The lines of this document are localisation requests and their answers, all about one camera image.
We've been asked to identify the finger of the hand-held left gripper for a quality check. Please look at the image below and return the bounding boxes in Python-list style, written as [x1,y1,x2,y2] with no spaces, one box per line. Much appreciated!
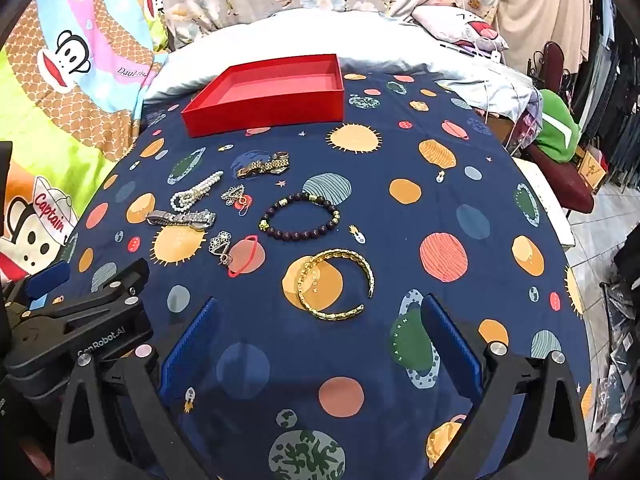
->
[22,259,151,326]
[24,260,71,311]

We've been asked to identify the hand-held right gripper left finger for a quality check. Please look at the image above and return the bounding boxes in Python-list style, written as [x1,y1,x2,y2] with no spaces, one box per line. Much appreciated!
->
[54,296,221,480]

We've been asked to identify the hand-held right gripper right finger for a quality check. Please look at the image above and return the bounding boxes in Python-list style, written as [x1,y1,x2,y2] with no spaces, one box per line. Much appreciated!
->
[420,294,588,480]

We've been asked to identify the silver crystal bracelet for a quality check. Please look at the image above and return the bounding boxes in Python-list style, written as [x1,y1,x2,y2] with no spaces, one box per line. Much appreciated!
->
[146,210,217,231]

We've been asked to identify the white pearl bracelet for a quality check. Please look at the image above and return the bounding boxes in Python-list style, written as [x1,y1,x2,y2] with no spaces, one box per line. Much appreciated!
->
[170,171,225,213]

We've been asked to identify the gold bangle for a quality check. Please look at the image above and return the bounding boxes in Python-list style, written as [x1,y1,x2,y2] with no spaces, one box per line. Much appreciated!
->
[297,248,375,321]

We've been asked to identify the silver chain bracelet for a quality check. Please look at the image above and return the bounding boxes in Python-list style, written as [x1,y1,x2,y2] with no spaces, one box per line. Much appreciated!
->
[221,185,251,216]

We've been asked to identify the dark bead bracelet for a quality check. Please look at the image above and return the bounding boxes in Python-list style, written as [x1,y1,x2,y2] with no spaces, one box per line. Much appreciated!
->
[258,191,342,243]

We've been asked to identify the gold wrist watch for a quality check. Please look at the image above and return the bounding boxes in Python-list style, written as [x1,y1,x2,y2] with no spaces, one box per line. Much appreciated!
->
[236,151,291,180]

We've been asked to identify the red cardboard box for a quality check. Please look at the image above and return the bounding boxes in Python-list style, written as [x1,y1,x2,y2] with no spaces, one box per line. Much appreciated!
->
[181,54,346,138]

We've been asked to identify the colourful cartoon monkey blanket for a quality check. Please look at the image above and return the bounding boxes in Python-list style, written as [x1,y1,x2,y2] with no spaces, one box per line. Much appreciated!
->
[0,0,168,286]

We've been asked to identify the pile of plastic bags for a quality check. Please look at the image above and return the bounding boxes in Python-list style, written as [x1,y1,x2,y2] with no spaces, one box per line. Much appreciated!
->
[595,250,640,461]

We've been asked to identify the dark red chair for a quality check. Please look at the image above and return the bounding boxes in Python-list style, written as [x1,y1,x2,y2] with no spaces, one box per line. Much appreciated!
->
[510,40,596,211]

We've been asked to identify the yellow cardboard box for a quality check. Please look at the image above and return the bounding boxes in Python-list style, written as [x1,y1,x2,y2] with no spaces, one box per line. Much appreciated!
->
[577,147,609,186]

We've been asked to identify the green garment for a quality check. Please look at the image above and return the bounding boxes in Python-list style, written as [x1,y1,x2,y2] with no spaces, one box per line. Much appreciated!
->
[530,89,582,163]

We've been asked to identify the grey floral cloth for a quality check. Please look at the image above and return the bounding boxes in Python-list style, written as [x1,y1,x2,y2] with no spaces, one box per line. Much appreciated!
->
[160,0,506,51]

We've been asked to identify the black pen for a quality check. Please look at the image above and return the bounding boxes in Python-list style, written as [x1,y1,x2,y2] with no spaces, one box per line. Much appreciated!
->
[440,42,481,57]

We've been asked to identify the light blue pillow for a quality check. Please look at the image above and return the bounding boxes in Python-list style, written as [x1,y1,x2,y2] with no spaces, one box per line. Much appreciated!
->
[142,7,540,116]

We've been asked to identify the hanging dark clothes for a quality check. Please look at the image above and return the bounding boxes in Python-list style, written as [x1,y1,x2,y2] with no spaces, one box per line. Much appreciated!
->
[580,0,640,161]

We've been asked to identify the pink cartoon pillow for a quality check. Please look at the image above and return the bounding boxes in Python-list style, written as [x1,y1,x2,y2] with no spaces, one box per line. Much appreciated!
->
[410,5,511,53]

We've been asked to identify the beige curtain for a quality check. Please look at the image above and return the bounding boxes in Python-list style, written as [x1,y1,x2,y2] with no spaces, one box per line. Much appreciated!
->
[495,0,606,76]

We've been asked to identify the white cable with switch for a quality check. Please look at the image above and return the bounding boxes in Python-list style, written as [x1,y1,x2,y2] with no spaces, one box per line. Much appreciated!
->
[452,0,502,121]

